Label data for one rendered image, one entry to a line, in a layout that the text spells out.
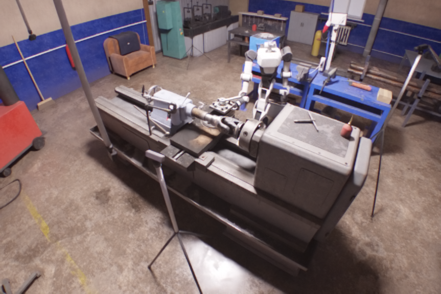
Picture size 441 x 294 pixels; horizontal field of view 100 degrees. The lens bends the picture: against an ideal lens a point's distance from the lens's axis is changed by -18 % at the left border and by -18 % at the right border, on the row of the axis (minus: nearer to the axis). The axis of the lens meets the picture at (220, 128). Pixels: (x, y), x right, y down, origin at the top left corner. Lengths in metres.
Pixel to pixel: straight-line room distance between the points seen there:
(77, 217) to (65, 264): 0.53
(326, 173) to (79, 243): 2.41
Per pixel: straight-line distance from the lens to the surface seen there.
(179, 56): 6.24
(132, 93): 3.03
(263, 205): 1.79
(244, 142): 1.63
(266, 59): 2.64
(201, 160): 1.82
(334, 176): 1.34
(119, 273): 2.46
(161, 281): 2.32
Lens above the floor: 2.19
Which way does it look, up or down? 38 degrees down
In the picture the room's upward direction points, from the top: straight up
